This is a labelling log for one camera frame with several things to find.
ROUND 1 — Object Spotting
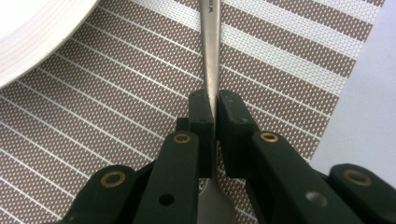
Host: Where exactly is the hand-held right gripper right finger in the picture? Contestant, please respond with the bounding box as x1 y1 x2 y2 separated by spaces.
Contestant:
217 90 260 179

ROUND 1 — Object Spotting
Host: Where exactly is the brown striped woven placemat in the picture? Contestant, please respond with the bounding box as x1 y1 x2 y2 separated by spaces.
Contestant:
0 0 387 224

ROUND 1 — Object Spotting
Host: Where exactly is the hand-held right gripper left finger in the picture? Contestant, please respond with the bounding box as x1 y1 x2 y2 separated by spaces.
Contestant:
176 89 216 179

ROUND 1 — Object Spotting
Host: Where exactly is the white deep plate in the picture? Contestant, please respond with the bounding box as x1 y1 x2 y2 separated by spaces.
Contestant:
0 0 101 90

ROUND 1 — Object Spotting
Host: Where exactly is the steel fork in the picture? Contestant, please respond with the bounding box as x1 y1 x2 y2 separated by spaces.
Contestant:
197 0 238 224

